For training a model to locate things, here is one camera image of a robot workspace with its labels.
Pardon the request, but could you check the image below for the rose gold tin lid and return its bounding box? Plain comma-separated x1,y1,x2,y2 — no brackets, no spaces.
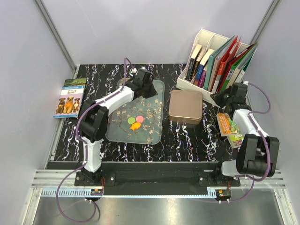
168,90,203,118

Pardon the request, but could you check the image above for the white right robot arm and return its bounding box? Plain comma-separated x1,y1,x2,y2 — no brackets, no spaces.
210,82,280,186

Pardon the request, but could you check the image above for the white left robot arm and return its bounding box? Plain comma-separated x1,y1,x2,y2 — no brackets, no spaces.
75,68,157,186

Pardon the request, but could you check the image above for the purple paperback book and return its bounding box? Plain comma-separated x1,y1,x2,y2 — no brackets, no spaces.
198,49,215,88

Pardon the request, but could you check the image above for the orange treehouse book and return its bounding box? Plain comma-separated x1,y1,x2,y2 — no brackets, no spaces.
217,113,241,136

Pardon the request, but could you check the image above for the green hardcover book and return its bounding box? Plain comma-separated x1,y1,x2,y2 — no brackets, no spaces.
217,42,257,92

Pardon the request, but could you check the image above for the pink round cookie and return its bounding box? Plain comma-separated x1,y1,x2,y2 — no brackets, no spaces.
135,115,144,123

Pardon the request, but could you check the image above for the floral blossom serving tray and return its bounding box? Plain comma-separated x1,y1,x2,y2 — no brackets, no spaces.
106,80,165,145

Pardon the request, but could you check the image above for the green round cookie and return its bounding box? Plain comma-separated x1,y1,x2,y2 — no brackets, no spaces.
127,117,135,124

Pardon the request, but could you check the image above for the blue paperback book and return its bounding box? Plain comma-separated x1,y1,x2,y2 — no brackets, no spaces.
191,47,206,86

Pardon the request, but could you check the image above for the orange fish shaped cookie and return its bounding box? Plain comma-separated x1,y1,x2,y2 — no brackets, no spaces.
130,122,141,131

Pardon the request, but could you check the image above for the green paperback book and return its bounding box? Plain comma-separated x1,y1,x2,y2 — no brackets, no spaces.
227,134,244,149

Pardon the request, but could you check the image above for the teal hardcover book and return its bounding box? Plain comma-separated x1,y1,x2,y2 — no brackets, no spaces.
203,34,236,91

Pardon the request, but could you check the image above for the rose gold cookie tin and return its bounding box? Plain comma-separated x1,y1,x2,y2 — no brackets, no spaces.
169,115,202,125

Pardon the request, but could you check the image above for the red hardcover book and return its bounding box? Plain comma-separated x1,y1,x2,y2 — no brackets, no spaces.
211,36,241,93

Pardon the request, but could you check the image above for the black paperback book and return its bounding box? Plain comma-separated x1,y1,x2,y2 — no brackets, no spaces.
185,44,202,81

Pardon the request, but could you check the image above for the green landscape book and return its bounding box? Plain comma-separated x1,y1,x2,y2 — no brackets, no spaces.
63,78,87,87

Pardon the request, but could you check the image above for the dog picture book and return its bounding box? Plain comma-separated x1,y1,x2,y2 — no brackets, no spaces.
53,85,85,118

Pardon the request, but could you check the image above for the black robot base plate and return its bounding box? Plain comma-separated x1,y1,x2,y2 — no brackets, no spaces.
75,162,240,197

